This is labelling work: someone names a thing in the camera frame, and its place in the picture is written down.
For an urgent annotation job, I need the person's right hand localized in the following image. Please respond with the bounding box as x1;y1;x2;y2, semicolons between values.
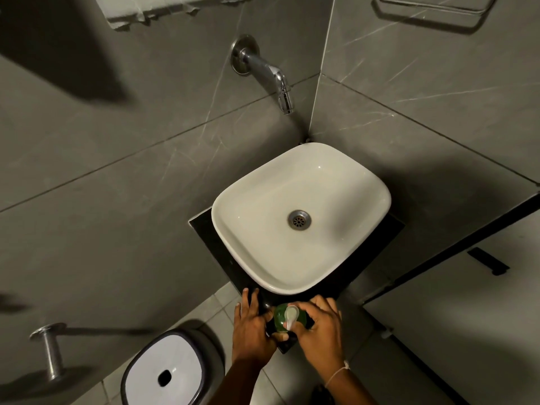
288;294;345;374

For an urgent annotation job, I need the person's left hand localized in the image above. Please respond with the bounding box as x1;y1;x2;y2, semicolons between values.
231;288;290;368

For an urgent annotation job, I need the green soap pump bottle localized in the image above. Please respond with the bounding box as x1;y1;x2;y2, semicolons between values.
273;303;308;334

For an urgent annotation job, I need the person's right forearm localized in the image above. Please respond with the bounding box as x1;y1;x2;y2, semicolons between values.
324;362;379;405

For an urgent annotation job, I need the person's left forearm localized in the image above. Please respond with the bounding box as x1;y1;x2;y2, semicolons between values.
208;357;271;405

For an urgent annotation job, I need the white ceramic sink basin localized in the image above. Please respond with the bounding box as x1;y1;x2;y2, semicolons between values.
211;142;392;296

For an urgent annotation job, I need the black stone sink slab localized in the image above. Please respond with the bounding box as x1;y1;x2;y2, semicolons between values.
188;206;406;355

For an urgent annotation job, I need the trash bin with white lid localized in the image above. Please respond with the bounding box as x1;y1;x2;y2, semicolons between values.
121;328;225;405

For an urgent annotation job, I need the chrome sink drain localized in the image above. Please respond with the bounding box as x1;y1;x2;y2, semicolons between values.
288;210;312;231

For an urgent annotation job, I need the white door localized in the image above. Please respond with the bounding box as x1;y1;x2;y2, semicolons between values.
363;206;540;405

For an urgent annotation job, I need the chrome toilet paper holder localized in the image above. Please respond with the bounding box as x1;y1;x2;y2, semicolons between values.
29;322;69;383

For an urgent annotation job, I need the chrome towel bar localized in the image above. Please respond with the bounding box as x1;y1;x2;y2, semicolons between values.
375;0;501;16

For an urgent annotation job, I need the white thread wrist bracelet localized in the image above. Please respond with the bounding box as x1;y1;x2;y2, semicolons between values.
323;360;351;389

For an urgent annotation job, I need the black door handle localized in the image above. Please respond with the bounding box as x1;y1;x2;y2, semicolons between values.
467;247;510;277

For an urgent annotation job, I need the chrome wall faucet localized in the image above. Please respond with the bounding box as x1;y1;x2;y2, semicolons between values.
230;35;295;115

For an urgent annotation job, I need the wall mirror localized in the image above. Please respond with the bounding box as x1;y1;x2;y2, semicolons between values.
93;0;263;31

